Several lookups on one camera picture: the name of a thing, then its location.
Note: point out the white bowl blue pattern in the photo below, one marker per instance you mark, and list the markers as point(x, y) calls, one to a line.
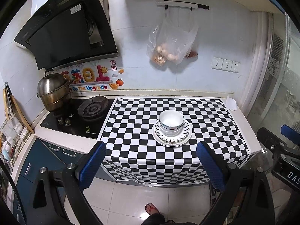
point(171, 133)

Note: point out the blue kitchen cabinet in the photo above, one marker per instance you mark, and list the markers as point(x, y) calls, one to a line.
point(42, 154)

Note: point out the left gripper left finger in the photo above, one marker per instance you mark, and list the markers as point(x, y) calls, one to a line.
point(89, 164)

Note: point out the white wall hook rail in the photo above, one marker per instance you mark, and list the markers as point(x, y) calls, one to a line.
point(181, 4)

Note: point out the plain white bowl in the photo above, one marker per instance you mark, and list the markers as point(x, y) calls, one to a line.
point(169, 128)

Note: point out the plain white plate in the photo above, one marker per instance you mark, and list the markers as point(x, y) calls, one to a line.
point(171, 144)

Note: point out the black range hood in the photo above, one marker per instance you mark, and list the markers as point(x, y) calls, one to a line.
point(67, 32)

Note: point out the red bag of dried food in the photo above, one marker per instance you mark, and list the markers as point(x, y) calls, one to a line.
point(191, 54)

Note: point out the black gas stove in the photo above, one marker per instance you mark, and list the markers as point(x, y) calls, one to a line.
point(80, 117)

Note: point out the glass sliding door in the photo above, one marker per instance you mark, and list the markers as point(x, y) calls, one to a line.
point(277, 102)

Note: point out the wooden cutting board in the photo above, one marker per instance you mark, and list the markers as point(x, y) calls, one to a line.
point(10, 104)

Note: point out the small bag of dried food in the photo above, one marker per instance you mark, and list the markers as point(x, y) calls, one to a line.
point(158, 58)

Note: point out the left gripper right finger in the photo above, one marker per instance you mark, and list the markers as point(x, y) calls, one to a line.
point(213, 165)

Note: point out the white paper tissue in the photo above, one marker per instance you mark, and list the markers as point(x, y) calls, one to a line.
point(230, 104)

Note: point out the blue leaf pattern plate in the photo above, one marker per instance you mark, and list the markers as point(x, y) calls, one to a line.
point(184, 134)

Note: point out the foot in red sandal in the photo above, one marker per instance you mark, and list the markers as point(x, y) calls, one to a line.
point(151, 209)

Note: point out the colourful wall sticker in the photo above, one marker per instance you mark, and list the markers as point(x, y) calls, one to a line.
point(94, 76)

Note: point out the white wall socket strip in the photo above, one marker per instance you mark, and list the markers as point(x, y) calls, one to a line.
point(225, 65)

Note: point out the black white checkered mat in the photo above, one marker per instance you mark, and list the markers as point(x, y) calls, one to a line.
point(134, 154)

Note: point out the clear plastic bag with eggs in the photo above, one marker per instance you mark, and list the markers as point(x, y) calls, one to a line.
point(171, 40)

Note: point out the stainless steel steamer pot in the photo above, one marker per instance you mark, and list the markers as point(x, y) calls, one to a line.
point(53, 90)

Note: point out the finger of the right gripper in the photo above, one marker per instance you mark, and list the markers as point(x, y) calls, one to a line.
point(270, 141)
point(291, 134)

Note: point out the white bowl gold rim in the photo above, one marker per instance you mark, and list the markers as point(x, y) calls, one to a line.
point(171, 119)

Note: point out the seasoning bottle rack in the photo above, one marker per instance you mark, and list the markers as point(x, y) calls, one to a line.
point(13, 138)

